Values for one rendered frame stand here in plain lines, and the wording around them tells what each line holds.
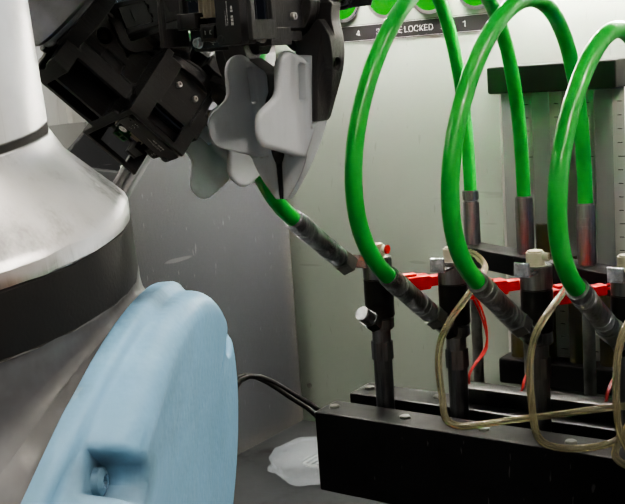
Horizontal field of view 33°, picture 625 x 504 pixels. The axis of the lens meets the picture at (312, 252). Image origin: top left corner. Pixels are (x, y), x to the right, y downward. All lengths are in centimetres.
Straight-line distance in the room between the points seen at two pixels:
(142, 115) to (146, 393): 56
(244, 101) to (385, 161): 65
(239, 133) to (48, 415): 48
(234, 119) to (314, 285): 76
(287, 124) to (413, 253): 68
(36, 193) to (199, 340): 5
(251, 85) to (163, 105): 11
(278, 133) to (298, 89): 3
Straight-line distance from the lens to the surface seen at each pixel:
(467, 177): 117
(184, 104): 79
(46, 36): 77
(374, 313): 100
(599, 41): 83
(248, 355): 136
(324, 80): 66
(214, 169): 86
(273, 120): 64
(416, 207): 130
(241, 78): 68
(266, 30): 62
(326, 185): 137
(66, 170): 23
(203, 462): 25
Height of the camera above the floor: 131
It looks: 10 degrees down
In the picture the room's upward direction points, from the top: 4 degrees counter-clockwise
